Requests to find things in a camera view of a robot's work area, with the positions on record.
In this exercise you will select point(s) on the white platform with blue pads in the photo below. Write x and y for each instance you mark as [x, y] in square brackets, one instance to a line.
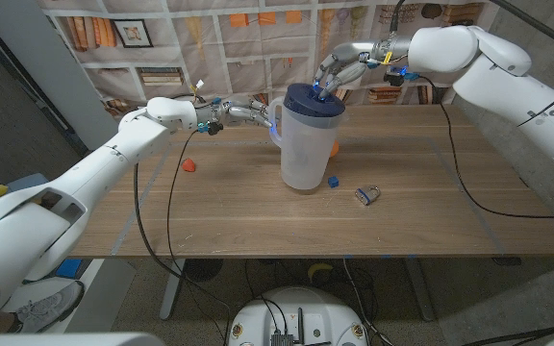
[68, 268]

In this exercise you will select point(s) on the dark blue pitcher lid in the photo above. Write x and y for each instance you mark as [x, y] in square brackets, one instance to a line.
[306, 106]

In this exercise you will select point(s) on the grey sneaker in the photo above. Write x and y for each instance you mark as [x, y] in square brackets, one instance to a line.
[51, 307]

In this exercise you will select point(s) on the silver blue padlock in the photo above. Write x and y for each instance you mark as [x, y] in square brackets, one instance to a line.
[366, 195]

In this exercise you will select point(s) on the small blue cube block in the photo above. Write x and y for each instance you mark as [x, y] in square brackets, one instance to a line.
[333, 181]

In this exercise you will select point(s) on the printed bookshelf backdrop cloth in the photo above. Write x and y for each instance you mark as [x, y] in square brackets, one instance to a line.
[258, 43]

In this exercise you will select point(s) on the orange ball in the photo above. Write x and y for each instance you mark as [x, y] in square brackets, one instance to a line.
[335, 149]

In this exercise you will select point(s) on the white table leg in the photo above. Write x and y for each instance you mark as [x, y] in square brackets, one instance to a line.
[172, 288]

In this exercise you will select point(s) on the small red toy strawberry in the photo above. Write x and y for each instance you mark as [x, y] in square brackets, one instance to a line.
[188, 165]

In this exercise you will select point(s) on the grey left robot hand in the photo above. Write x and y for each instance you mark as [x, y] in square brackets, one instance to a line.
[236, 110]

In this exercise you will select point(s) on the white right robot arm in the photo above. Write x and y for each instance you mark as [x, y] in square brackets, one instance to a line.
[508, 86]

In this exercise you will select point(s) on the white robot torso edge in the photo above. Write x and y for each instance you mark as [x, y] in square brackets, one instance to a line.
[65, 340]

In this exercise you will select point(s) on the translucent plastic pitcher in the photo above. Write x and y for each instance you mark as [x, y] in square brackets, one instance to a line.
[306, 154]

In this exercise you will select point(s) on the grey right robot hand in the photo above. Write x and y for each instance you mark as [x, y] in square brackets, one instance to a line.
[354, 55]

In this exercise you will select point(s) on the black round floor fan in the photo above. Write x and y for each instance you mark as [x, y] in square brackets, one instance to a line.
[203, 269]

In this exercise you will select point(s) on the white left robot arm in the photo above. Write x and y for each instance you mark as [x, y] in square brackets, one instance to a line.
[65, 202]

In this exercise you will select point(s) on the yellow banana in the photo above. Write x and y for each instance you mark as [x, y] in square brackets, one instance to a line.
[319, 270]

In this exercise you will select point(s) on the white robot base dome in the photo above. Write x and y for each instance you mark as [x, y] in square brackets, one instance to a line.
[301, 303]

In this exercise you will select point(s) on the grey table leg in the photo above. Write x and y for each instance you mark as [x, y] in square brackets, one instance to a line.
[419, 288]

